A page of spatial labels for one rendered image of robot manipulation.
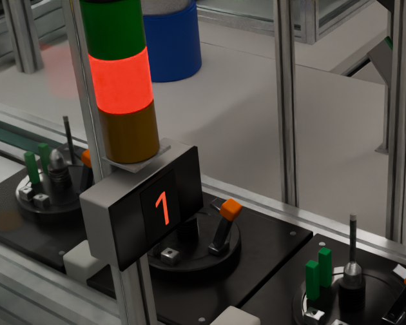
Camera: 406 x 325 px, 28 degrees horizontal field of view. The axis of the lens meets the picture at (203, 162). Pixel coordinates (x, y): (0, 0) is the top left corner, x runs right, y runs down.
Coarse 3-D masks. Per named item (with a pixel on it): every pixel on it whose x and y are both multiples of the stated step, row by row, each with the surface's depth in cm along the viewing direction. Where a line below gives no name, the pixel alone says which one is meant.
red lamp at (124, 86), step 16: (144, 48) 68; (96, 64) 67; (112, 64) 67; (128, 64) 67; (144, 64) 68; (96, 80) 68; (112, 80) 67; (128, 80) 68; (144, 80) 69; (96, 96) 70; (112, 96) 68; (128, 96) 68; (144, 96) 69; (112, 112) 69; (128, 112) 69
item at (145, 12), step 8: (144, 0) 169; (152, 0) 168; (160, 0) 168; (168, 0) 169; (176, 0) 170; (184, 0) 171; (144, 8) 170; (152, 8) 169; (160, 8) 169; (168, 8) 170; (176, 8) 170; (184, 8) 172; (152, 16) 170
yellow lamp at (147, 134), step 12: (144, 108) 70; (108, 120) 70; (120, 120) 69; (132, 120) 70; (144, 120) 70; (156, 120) 72; (108, 132) 71; (120, 132) 70; (132, 132) 70; (144, 132) 71; (156, 132) 72; (108, 144) 72; (120, 144) 71; (132, 144) 71; (144, 144) 71; (156, 144) 72; (108, 156) 73; (120, 156) 71; (132, 156) 71; (144, 156) 72
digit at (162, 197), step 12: (168, 180) 75; (144, 192) 73; (156, 192) 74; (168, 192) 75; (144, 204) 73; (156, 204) 74; (168, 204) 76; (144, 216) 74; (156, 216) 75; (168, 216) 76; (156, 228) 75; (168, 228) 77; (156, 240) 76
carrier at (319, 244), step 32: (352, 224) 95; (320, 256) 94; (352, 256) 97; (288, 288) 100; (320, 288) 96; (352, 288) 90; (384, 288) 95; (224, 320) 93; (256, 320) 92; (288, 320) 95; (320, 320) 90; (352, 320) 91; (384, 320) 90
